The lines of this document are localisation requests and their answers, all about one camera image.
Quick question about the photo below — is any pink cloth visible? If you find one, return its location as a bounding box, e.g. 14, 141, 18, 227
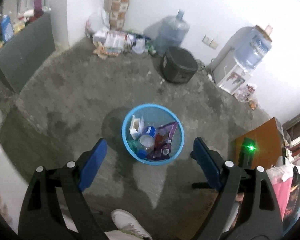
266, 165, 294, 218

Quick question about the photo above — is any pile of printed packets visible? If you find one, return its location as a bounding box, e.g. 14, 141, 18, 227
93, 29, 150, 60

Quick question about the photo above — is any patterned rolled mat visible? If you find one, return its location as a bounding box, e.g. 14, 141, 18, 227
104, 0, 135, 32

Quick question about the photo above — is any dark wooden furniture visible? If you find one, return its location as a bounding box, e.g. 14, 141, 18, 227
282, 105, 300, 160

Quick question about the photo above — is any plastic-wrapped water jug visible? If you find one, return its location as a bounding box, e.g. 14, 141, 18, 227
155, 9, 190, 55

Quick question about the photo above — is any bag of snacks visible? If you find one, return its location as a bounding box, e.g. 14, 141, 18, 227
236, 83, 258, 110

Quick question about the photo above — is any white small carton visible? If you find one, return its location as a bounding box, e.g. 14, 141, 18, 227
129, 115, 145, 140

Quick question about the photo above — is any white shoe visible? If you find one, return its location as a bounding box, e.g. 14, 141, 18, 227
111, 209, 152, 240

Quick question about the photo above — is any blue dispenser water bottle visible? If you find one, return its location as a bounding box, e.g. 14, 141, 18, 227
234, 25, 273, 70

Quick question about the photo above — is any blue plastic mesh basket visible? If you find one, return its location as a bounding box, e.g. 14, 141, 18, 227
122, 103, 185, 165

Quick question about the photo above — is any purple snack bag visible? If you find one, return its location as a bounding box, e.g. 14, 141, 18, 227
146, 121, 178, 160

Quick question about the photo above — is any purple cup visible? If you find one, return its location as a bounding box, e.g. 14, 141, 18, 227
34, 0, 44, 17

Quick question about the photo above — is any orange wooden board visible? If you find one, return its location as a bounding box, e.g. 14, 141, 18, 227
235, 117, 284, 170

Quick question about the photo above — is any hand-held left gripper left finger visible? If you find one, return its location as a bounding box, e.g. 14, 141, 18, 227
18, 138, 108, 240

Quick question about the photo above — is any grey cabinet with clutter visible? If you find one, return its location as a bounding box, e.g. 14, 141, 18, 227
0, 12, 56, 94

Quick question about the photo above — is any blue plastic bottle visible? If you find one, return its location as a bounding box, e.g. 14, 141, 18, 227
0, 15, 14, 42

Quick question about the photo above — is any white water dispenser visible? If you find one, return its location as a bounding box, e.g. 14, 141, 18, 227
213, 47, 253, 95

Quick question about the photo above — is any black printed shirt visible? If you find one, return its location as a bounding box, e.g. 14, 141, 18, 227
282, 166, 300, 230

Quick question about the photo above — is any black bucket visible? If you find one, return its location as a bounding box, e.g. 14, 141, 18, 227
160, 46, 199, 83

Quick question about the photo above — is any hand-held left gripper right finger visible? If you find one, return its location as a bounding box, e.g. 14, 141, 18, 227
191, 137, 284, 240

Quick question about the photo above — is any white plastic bag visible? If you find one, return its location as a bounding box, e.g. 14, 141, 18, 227
86, 7, 110, 37

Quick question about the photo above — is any teal plastic wrapper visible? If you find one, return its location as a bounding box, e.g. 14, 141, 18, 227
127, 140, 140, 153

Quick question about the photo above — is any blue-label plastic bottle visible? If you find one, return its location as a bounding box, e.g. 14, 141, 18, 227
137, 126, 157, 159

